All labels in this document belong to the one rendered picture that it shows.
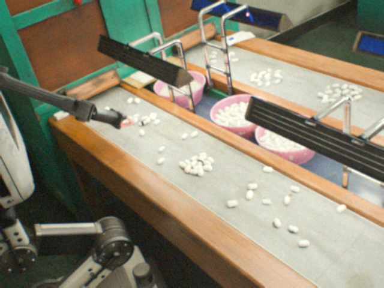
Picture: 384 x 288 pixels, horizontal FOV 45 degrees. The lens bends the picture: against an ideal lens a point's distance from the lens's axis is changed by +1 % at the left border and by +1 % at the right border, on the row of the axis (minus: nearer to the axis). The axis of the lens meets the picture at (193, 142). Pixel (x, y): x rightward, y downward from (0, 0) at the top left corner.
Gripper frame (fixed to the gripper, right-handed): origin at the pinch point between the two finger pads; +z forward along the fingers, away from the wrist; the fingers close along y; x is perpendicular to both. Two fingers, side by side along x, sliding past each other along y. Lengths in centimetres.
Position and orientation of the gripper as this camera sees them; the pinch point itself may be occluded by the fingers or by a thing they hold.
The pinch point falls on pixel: (131, 122)
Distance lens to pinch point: 204.4
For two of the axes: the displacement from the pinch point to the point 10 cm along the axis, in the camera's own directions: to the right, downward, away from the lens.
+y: -6.2, -3.6, 7.0
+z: 6.9, 1.7, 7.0
